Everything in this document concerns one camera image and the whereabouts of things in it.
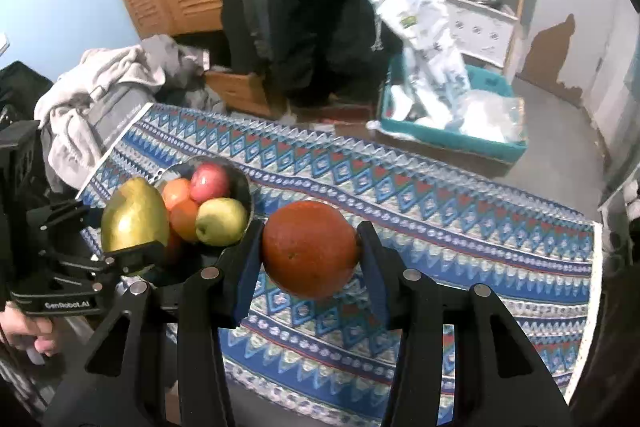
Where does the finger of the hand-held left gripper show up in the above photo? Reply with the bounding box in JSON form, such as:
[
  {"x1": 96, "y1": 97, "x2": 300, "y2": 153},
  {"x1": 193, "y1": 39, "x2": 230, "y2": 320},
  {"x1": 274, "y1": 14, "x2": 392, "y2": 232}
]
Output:
[
  {"x1": 26, "y1": 201, "x2": 108, "y2": 239},
  {"x1": 46, "y1": 241, "x2": 168, "y2": 282}
]

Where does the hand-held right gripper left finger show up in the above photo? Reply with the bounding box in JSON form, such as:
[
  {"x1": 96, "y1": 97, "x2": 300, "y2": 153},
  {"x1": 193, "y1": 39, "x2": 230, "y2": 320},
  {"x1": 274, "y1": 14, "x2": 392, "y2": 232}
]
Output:
[{"x1": 42, "y1": 218, "x2": 266, "y2": 427}]

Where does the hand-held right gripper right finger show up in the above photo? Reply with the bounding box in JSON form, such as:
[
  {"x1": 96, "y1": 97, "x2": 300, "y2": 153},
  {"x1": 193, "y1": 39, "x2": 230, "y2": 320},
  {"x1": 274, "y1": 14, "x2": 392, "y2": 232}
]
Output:
[{"x1": 356, "y1": 221, "x2": 573, "y2": 427}]

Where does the yellow-green apple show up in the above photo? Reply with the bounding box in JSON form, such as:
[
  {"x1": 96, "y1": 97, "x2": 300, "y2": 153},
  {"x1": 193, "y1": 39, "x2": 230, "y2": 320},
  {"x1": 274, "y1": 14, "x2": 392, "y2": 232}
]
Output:
[{"x1": 195, "y1": 198, "x2": 249, "y2": 248}]

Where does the orange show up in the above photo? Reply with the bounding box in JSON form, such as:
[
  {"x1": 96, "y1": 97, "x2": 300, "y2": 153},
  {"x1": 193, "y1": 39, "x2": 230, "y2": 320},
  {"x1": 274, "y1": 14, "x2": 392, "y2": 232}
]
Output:
[
  {"x1": 161, "y1": 178, "x2": 193, "y2": 210},
  {"x1": 169, "y1": 198, "x2": 202, "y2": 243},
  {"x1": 262, "y1": 201, "x2": 362, "y2": 299}
]

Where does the dark glass bowl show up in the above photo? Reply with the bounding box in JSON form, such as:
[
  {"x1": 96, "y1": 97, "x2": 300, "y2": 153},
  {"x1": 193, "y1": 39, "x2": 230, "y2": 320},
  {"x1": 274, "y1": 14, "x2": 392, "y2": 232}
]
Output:
[{"x1": 142, "y1": 155, "x2": 256, "y2": 290}]

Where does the red apple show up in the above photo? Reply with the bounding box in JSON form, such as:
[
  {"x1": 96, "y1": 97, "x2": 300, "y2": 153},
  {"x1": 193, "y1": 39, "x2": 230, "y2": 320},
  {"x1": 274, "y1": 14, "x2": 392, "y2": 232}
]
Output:
[{"x1": 189, "y1": 162, "x2": 232, "y2": 204}]

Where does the person's left hand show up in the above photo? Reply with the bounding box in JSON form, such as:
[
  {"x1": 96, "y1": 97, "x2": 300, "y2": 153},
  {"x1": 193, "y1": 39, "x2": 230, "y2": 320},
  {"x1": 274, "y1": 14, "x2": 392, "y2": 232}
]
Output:
[{"x1": 0, "y1": 302, "x2": 59, "y2": 358}]

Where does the black bag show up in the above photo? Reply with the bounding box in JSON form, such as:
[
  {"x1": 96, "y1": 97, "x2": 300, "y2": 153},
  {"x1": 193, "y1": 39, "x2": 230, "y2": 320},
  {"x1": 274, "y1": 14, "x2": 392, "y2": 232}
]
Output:
[{"x1": 0, "y1": 61, "x2": 56, "y2": 128}]

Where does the blue patterned blanket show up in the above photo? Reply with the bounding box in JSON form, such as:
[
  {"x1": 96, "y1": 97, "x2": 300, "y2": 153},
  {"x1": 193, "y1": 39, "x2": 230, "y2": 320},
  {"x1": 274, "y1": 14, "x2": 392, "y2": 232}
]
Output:
[{"x1": 75, "y1": 103, "x2": 603, "y2": 425}]

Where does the grey clothes pile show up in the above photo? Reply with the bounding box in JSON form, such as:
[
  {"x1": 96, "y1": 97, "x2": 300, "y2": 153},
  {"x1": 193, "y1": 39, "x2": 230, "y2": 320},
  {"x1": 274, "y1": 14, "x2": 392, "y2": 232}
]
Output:
[{"x1": 34, "y1": 34, "x2": 227, "y2": 188}]

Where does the grey fabric bag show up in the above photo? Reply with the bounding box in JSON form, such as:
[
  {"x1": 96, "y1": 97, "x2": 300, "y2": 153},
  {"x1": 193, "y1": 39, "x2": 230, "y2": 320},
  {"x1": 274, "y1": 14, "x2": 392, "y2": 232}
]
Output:
[{"x1": 94, "y1": 81, "x2": 153, "y2": 148}]

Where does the teal plastic basket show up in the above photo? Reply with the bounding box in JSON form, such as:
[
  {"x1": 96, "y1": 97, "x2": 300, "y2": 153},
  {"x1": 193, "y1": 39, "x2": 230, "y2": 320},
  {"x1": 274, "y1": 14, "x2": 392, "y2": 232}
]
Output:
[{"x1": 377, "y1": 53, "x2": 529, "y2": 166}]

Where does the brown cardboard box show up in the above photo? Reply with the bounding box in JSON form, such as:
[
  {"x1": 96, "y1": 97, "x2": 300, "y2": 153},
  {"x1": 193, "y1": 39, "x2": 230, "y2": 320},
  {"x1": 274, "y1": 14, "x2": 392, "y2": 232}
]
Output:
[{"x1": 205, "y1": 69, "x2": 282, "y2": 118}]

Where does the clear plastic bag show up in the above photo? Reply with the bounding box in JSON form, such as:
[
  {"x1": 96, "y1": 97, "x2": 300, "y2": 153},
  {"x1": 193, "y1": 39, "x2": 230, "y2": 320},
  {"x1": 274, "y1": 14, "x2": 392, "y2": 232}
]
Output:
[{"x1": 450, "y1": 88, "x2": 527, "y2": 144}]

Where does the white printed plastic bag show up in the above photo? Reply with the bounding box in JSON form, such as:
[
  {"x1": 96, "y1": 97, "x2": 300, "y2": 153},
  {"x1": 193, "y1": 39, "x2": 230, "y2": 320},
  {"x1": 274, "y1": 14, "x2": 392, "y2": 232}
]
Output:
[{"x1": 360, "y1": 0, "x2": 475, "y2": 128}]

